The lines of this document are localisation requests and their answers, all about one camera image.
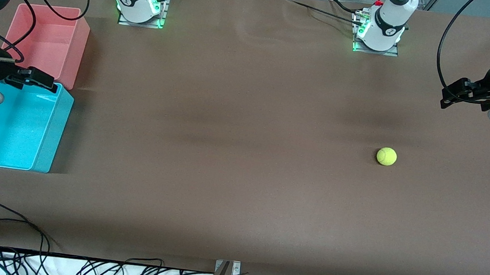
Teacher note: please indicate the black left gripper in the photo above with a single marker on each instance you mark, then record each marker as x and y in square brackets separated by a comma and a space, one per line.
[486, 82]

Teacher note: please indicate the yellow tennis ball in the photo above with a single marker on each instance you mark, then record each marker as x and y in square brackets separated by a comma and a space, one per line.
[386, 156]

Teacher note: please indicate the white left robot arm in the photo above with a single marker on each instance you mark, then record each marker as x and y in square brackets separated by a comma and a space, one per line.
[388, 25]

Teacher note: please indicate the blue plastic bin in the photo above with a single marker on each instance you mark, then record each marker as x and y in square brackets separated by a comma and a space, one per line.
[16, 133]

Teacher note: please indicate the pink plastic bin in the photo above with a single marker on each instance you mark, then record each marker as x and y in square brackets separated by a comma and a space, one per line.
[51, 47]

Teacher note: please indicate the table cover sheet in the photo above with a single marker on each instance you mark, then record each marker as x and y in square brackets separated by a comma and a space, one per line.
[245, 133]

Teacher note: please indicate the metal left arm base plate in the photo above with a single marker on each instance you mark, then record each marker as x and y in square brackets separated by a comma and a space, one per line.
[390, 53]

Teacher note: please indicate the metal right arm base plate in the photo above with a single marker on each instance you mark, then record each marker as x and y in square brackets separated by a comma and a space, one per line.
[164, 10]

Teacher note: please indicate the small metal edge bracket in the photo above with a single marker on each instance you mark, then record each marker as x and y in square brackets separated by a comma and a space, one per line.
[236, 268]

